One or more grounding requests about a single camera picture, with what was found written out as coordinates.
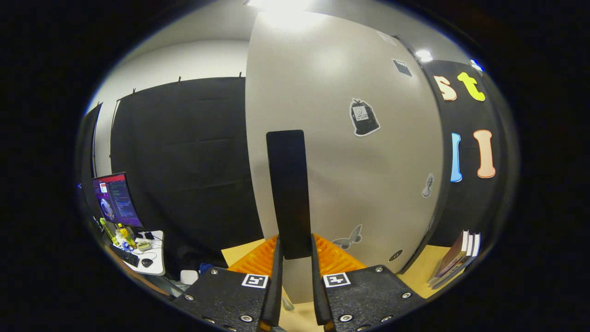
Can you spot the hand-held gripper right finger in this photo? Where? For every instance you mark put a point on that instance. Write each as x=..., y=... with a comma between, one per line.
x=368, y=295

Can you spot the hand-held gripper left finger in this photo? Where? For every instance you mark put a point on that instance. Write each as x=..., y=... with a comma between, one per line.
x=221, y=295

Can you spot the white desk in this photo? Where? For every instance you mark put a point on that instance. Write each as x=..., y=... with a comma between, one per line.
x=156, y=269

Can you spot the black computer mouse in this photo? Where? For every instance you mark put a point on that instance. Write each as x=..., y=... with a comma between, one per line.
x=147, y=262

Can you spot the white maroon book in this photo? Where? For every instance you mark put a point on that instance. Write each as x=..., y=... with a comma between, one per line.
x=461, y=265

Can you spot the black keyboard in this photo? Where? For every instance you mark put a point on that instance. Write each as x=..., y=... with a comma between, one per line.
x=126, y=257

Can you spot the blue grey book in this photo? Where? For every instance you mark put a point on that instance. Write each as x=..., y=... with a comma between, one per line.
x=468, y=267

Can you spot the black backdrop cloth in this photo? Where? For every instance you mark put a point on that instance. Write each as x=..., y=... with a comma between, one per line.
x=184, y=161
x=470, y=207

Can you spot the computer monitor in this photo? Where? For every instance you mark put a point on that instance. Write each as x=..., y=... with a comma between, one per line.
x=117, y=200

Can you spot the ceiling light panel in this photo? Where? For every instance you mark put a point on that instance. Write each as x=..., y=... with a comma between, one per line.
x=476, y=65
x=286, y=7
x=423, y=56

